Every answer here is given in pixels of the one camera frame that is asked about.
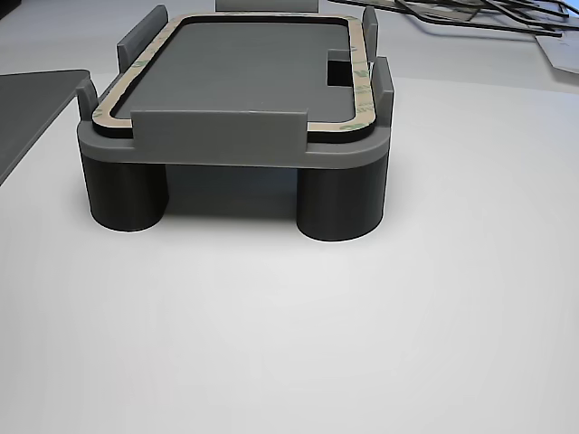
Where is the dark grey flat mat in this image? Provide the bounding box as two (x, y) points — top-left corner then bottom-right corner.
(0, 69), (91, 186)

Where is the beige rectangular adhesive frame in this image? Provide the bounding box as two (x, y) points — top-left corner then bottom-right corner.
(91, 13), (379, 146)

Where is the grey rectangular holder with tabs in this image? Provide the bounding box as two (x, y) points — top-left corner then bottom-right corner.
(75, 0), (395, 243)

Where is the light grey flat sheet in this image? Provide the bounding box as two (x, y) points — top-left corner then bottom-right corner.
(533, 32), (579, 74)

